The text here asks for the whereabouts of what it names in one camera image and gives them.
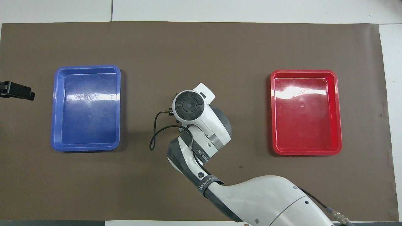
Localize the blue plastic tray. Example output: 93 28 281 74
51 65 121 152

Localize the brown table mat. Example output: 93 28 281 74
0 21 399 224

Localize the red plastic tray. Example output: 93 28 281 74
270 69 342 156

